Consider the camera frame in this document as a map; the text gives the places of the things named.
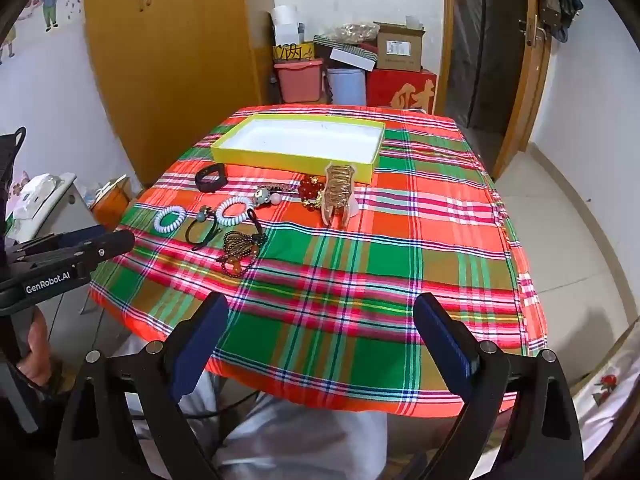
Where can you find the plaid tablecloth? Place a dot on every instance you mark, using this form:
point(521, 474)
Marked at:
point(323, 317)

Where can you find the yellow printed box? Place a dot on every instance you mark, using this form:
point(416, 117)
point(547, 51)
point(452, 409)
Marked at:
point(284, 53)

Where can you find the rhinestone hair clip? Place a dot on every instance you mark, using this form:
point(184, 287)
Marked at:
point(271, 194)

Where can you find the striped white box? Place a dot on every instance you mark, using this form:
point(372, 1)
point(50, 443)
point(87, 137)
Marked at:
point(346, 54)

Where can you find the orange box on floor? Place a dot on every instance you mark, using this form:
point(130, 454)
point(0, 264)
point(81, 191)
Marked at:
point(111, 201)

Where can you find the red gift box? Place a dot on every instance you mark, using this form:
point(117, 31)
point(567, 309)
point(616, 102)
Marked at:
point(401, 90)

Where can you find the red bead gold charm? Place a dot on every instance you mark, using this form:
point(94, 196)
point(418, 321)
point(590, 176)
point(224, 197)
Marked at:
point(310, 192)

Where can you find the person's left hand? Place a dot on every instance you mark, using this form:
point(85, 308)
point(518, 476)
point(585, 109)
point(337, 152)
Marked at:
point(36, 365)

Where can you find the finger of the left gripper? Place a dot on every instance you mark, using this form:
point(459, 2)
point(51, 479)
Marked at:
point(53, 241)
point(100, 249)

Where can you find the light blue bucket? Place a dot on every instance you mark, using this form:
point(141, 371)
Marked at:
point(347, 86)

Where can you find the yellow shallow box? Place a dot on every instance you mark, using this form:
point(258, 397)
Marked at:
point(303, 143)

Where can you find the wooden door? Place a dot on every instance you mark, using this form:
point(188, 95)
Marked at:
point(533, 74)

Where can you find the white open carton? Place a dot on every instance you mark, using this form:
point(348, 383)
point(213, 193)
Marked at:
point(287, 26)

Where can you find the pink plastic bin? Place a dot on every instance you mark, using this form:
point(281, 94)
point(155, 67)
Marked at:
point(300, 81)

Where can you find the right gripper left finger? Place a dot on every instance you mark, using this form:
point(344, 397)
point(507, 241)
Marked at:
point(97, 438)

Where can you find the black wristband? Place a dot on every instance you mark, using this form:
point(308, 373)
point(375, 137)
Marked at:
point(212, 178)

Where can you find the wooden wardrobe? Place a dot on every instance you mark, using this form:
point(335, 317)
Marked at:
point(169, 71)

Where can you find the brown cardboard box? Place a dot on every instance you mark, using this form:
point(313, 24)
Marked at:
point(399, 47)

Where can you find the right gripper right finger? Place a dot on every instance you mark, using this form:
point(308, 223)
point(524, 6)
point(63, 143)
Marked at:
point(542, 439)

